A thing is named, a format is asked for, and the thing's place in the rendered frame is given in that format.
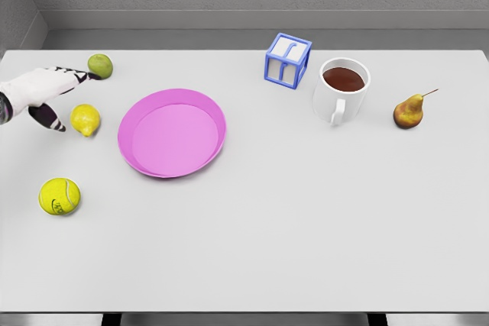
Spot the white striped left robot hand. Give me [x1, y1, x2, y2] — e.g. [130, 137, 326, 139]
[8, 66, 103, 133]

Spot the yellow lemon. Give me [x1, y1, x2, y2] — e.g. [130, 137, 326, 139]
[70, 103, 102, 138]

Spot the pink round plate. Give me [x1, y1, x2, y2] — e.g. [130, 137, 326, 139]
[117, 88, 228, 179]

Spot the green lime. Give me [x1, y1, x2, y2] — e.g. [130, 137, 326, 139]
[87, 53, 114, 79]

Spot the yellow tennis ball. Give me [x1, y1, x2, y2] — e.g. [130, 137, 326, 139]
[37, 177, 82, 216]

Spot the blue and white letter block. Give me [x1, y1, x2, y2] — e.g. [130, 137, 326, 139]
[264, 32, 313, 91]

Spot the white mug of brown drink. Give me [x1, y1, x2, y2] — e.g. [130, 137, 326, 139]
[312, 56, 372, 127]

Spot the brown yellow pear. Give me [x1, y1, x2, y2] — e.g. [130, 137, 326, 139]
[393, 88, 440, 130]

